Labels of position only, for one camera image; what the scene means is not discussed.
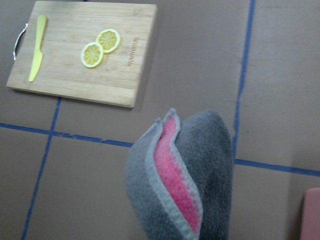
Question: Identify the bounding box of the grey pink cloth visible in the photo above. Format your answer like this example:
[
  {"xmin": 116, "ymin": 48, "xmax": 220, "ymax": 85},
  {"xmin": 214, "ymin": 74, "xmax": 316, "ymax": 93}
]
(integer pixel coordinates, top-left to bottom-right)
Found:
[{"xmin": 125, "ymin": 109, "xmax": 233, "ymax": 240}]

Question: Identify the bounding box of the wooden cutting board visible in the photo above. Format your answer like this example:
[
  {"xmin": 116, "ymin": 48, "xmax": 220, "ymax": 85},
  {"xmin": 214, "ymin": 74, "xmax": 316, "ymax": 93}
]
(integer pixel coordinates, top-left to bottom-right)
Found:
[{"xmin": 7, "ymin": 1, "xmax": 157, "ymax": 108}]

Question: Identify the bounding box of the lemon slice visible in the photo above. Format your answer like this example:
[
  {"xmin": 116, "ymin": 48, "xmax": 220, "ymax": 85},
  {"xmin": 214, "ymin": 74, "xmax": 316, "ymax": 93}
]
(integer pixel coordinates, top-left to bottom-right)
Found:
[
  {"xmin": 80, "ymin": 41, "xmax": 104, "ymax": 68},
  {"xmin": 96, "ymin": 28, "xmax": 121, "ymax": 54}
]

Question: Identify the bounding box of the yellow plastic knife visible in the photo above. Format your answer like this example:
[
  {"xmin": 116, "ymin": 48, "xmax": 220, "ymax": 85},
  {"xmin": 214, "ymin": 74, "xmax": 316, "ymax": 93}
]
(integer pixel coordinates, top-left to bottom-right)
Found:
[{"xmin": 28, "ymin": 14, "xmax": 47, "ymax": 83}]

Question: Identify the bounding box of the pink plastic bin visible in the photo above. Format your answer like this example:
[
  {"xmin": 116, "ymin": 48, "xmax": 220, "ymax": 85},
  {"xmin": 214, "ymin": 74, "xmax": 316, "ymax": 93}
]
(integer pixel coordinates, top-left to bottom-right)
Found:
[{"xmin": 300, "ymin": 187, "xmax": 320, "ymax": 240}]

